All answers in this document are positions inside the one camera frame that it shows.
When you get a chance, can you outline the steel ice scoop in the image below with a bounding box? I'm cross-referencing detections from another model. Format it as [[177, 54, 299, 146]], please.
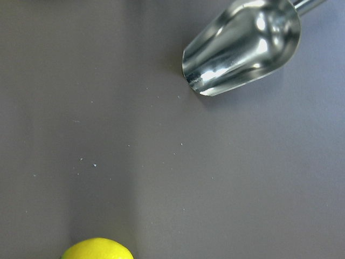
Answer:
[[182, 0, 322, 97]]

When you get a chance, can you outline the yellow lemon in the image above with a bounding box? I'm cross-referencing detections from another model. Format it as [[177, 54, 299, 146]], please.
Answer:
[[60, 237, 134, 259]]

